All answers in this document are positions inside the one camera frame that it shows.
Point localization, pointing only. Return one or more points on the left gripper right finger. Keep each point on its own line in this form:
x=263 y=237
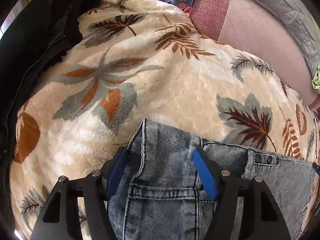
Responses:
x=245 y=208

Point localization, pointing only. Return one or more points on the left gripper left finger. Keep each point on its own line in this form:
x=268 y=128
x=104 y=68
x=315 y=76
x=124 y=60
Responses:
x=59 y=218

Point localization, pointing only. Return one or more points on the grey-blue denim pants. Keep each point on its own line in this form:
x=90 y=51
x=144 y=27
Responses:
x=160 y=195

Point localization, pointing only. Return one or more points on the cream leaf-pattern fleece blanket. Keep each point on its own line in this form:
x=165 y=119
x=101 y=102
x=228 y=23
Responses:
x=144 y=59

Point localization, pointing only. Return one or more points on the green white patterned quilt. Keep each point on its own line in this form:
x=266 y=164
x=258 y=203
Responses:
x=316 y=80

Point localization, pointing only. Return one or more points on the black jacket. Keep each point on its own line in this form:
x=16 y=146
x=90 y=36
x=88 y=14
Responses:
x=37 y=38

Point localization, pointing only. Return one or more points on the pink sofa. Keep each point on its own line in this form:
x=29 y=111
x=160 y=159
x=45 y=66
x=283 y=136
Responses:
x=245 y=25

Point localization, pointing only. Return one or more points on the grey quilted cover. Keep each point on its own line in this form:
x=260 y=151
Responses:
x=297 y=20

